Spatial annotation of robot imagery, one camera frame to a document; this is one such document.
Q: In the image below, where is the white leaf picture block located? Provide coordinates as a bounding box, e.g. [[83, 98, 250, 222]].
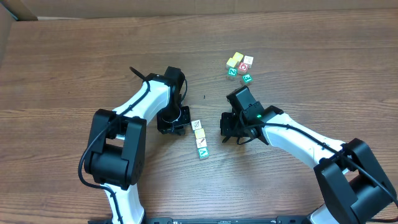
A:
[[191, 119, 202, 131]]

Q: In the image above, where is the yellow lone block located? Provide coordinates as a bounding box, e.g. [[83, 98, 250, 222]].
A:
[[194, 128, 206, 139]]

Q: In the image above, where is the green A letter block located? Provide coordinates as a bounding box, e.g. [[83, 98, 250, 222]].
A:
[[197, 147, 210, 160]]

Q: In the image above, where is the white feather picture block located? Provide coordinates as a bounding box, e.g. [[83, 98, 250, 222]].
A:
[[196, 138, 207, 149]]

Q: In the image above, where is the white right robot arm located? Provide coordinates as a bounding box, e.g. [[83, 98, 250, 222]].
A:
[[220, 86, 397, 223]]

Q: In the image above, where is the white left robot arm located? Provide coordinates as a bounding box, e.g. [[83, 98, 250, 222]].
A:
[[78, 67, 191, 223]]

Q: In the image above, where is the green E letter block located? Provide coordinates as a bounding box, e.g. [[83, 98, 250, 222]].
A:
[[240, 73, 253, 86]]

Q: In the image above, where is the green Z letter block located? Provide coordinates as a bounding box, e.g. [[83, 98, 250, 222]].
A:
[[226, 68, 238, 80]]

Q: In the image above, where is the red letter block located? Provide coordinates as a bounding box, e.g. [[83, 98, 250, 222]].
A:
[[237, 62, 249, 75]]

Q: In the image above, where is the yellow block near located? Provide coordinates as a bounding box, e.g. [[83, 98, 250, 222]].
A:
[[226, 58, 238, 69]]

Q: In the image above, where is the plain white wooden block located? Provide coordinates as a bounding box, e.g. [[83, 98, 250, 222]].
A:
[[243, 55, 254, 69]]

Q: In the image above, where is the yellow block far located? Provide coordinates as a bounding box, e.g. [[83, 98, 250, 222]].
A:
[[233, 52, 244, 63]]

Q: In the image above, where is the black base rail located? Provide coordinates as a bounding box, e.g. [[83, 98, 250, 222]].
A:
[[142, 215, 309, 224]]

